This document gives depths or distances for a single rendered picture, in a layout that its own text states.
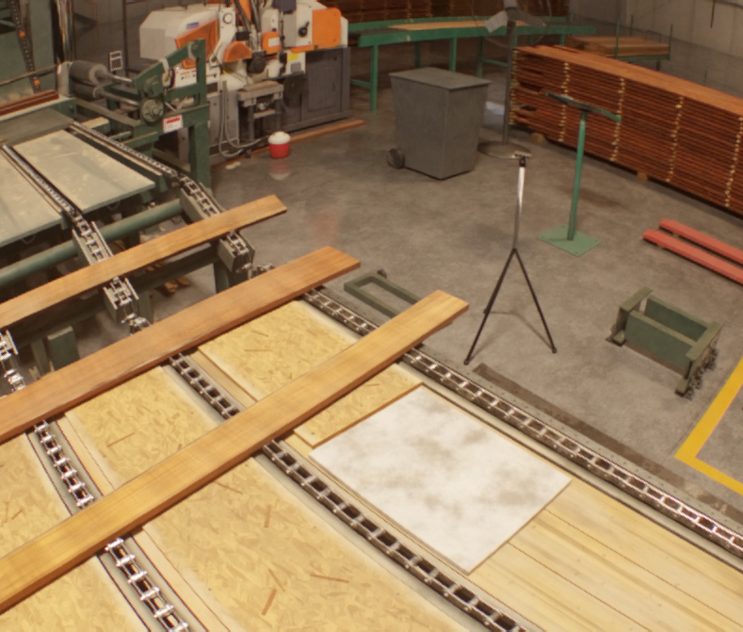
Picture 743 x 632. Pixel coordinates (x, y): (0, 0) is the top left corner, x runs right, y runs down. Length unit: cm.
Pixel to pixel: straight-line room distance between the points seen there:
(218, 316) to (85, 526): 108
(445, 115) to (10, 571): 502
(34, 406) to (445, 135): 450
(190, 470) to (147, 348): 64
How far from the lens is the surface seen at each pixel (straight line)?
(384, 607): 159
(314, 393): 208
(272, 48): 681
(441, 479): 187
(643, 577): 178
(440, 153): 596
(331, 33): 739
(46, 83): 730
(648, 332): 392
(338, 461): 191
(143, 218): 326
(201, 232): 301
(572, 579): 172
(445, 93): 572
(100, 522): 180
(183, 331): 243
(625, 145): 709
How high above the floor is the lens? 218
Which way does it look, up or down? 32 degrees down
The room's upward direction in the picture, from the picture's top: 2 degrees clockwise
